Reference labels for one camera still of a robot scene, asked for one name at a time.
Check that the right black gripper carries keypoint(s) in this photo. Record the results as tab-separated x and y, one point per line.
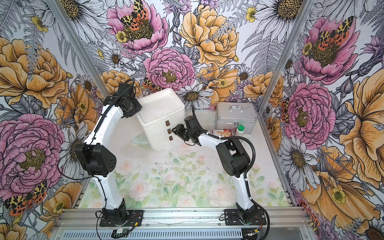
179	128

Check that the white drawer cabinet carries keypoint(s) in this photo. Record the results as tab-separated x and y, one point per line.
160	113

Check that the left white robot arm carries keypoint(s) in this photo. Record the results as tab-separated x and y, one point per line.
94	154

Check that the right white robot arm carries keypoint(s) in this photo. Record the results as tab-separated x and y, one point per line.
237	155

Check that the red white cardboard box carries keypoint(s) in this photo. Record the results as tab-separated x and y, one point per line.
223	133

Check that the silver metal case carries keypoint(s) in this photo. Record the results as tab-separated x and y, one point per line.
231	115

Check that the white bottle green cap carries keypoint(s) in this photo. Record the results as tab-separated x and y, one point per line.
240	131

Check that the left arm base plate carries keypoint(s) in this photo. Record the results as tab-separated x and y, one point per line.
121	218

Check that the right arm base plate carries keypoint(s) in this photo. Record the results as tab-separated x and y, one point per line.
252	217

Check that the aluminium front rail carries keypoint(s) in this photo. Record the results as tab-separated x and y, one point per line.
183	218

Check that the left aluminium corner post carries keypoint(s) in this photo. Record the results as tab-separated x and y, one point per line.
73	37

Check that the aluminium corner post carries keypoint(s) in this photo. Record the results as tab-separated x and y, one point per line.
291	40
73	37

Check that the right aluminium corner post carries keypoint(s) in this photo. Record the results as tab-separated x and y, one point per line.
291	40

